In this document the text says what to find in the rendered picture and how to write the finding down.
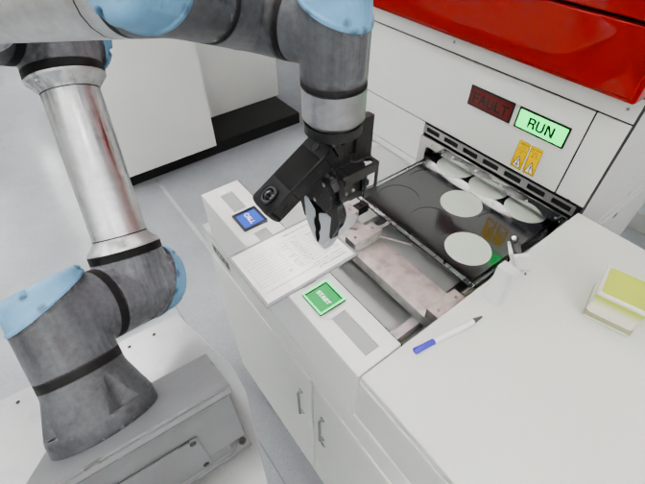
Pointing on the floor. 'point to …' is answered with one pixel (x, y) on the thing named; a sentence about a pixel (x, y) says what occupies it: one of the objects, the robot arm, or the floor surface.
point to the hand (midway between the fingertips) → (320, 243)
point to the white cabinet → (300, 390)
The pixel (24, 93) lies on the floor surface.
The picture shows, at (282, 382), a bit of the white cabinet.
